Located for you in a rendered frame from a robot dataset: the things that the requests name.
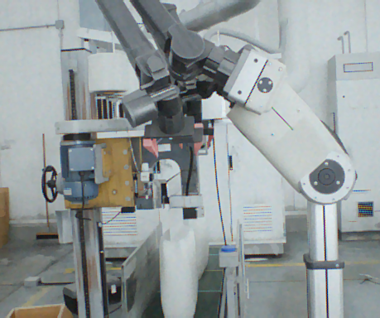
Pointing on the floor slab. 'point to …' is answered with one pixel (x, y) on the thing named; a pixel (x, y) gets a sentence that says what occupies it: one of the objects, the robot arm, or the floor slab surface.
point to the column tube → (86, 108)
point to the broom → (46, 215)
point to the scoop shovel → (64, 226)
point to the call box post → (230, 292)
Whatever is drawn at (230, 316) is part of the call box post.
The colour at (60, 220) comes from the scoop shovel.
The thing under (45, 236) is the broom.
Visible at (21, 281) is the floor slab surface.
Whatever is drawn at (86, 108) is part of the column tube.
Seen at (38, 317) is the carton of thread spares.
